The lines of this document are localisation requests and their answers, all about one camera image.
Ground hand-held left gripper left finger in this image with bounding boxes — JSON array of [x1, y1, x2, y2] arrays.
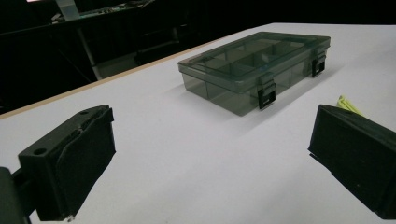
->
[[18, 104, 117, 222]]

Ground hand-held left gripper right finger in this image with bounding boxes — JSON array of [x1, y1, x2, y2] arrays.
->
[[307, 104, 396, 220]]

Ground yellow-green plastic clip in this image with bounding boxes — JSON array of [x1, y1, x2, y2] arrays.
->
[[336, 94, 364, 118]]

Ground smoky clear compartment box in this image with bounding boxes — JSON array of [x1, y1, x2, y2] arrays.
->
[[177, 31, 332, 118]]

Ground white metal stand leg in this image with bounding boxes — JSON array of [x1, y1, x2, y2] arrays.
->
[[75, 27, 103, 81]]

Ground pale grey upright panel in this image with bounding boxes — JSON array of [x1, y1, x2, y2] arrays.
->
[[55, 0, 81, 22]]

